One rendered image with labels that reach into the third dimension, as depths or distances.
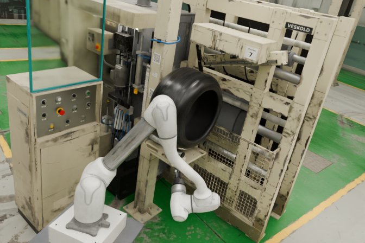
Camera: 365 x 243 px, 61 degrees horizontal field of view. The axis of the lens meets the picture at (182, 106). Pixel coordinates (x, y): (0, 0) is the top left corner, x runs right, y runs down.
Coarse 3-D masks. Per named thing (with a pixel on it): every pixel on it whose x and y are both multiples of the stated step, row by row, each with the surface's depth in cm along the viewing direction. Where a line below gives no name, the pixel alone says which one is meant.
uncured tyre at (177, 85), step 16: (176, 80) 216; (192, 80) 213; (208, 80) 220; (176, 96) 209; (192, 96) 209; (208, 96) 256; (192, 112) 266; (208, 112) 258; (192, 128) 259; (208, 128) 246; (192, 144) 233
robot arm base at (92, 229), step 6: (102, 216) 178; (108, 216) 183; (72, 222) 172; (78, 222) 169; (96, 222) 171; (102, 222) 174; (108, 222) 175; (66, 228) 170; (72, 228) 170; (78, 228) 169; (84, 228) 169; (90, 228) 170; (96, 228) 171; (90, 234) 168; (96, 234) 169
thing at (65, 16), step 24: (48, 0) 188; (72, 0) 200; (96, 0) 213; (48, 24) 194; (72, 24) 206; (96, 24) 220; (48, 48) 200; (72, 48) 213; (96, 48) 228; (48, 72) 206; (72, 72) 220; (96, 72) 236
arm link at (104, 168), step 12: (144, 120) 177; (132, 132) 179; (144, 132) 177; (120, 144) 181; (132, 144) 179; (108, 156) 183; (120, 156) 181; (96, 168) 182; (108, 168) 183; (108, 180) 184
